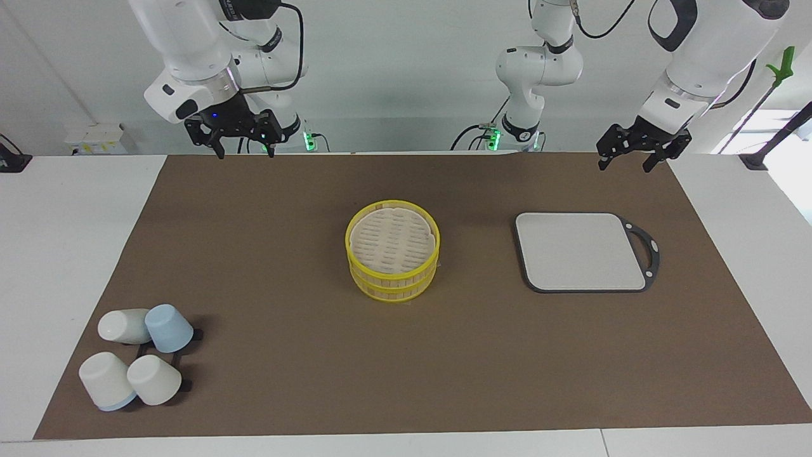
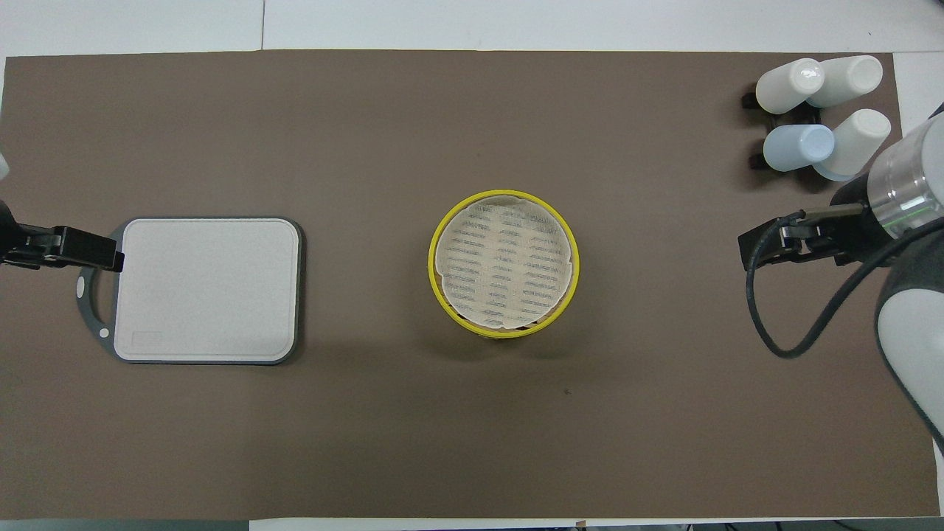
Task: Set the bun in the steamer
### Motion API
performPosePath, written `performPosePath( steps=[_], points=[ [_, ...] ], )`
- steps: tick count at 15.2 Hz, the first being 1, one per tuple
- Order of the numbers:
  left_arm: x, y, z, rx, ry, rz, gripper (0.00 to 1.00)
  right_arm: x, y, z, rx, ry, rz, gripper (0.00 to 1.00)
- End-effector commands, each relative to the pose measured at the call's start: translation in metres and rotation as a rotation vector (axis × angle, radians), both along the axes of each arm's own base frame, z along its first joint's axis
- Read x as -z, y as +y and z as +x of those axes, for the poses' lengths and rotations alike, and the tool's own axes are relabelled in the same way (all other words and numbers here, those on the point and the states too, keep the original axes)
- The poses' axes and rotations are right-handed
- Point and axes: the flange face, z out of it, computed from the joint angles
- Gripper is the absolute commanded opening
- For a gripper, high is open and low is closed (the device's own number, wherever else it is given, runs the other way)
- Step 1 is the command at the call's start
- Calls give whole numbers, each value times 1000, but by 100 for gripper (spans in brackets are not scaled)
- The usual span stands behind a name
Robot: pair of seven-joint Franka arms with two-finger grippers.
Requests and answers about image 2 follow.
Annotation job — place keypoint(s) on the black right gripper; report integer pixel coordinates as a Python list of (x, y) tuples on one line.
[(855, 228)]

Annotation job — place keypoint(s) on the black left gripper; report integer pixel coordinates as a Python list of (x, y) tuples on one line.
[(22, 237)]

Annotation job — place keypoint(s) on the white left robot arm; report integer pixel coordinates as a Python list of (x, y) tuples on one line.
[(3, 164)]

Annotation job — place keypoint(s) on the white perforated steamer liner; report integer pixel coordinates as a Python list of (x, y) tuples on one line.
[(505, 262)]

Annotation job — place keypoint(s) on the yellow bamboo steamer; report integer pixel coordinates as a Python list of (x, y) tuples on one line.
[(432, 265)]

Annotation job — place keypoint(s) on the light blue cup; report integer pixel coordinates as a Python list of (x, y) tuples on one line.
[(796, 147)]

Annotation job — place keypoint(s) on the white cup with blue rim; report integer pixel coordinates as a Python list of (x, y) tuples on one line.
[(852, 80), (859, 140)]

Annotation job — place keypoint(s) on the white grey-framed cutting board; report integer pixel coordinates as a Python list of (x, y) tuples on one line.
[(206, 287)]

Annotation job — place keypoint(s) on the black cup rack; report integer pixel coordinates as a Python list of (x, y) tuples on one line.
[(749, 99)]

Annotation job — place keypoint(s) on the cream white cup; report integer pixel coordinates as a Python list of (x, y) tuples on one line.
[(785, 87)]

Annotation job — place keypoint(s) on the brown table mat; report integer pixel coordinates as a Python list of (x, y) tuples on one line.
[(664, 405)]

